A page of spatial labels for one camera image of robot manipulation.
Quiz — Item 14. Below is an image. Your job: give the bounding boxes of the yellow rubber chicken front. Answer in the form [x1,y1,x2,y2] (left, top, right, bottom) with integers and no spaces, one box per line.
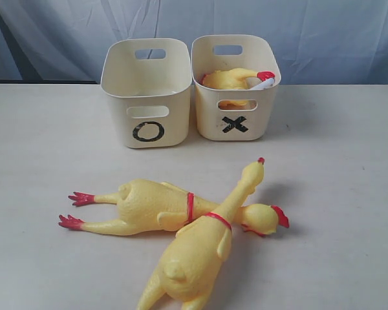
[137,158,264,309]

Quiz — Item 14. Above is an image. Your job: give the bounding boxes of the cream bin marked X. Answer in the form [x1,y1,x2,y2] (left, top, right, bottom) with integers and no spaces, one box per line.
[191,34,281,141]

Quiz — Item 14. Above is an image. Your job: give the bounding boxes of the pale blue backdrop curtain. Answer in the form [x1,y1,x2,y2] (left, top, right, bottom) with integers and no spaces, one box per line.
[0,1,388,84]

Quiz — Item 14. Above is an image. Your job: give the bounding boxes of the yellow rubber chicken with tube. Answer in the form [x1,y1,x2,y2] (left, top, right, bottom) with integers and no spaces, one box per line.
[200,68,275,110]

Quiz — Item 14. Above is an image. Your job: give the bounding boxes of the yellow rubber chicken sideways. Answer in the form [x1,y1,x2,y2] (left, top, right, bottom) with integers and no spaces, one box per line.
[58,179,290,238]

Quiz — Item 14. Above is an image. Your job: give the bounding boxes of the cream bin marked O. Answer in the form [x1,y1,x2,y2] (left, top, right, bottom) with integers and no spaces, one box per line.
[100,38,192,149]

